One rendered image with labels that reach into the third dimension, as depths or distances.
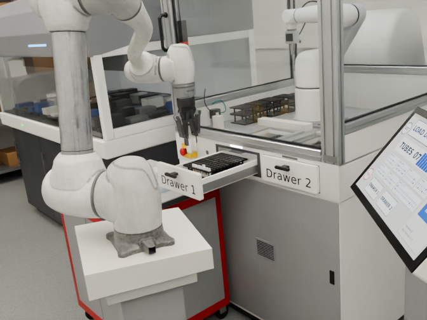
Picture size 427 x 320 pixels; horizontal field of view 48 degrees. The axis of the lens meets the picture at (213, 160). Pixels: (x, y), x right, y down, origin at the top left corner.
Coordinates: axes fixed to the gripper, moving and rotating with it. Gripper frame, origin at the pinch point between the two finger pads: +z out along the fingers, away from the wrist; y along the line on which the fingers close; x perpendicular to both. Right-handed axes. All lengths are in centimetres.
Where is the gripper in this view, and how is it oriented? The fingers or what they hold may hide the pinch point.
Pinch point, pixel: (190, 144)
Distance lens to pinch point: 201.7
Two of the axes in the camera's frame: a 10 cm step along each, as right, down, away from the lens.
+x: -6.4, -1.7, 7.5
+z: 1.0, 9.5, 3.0
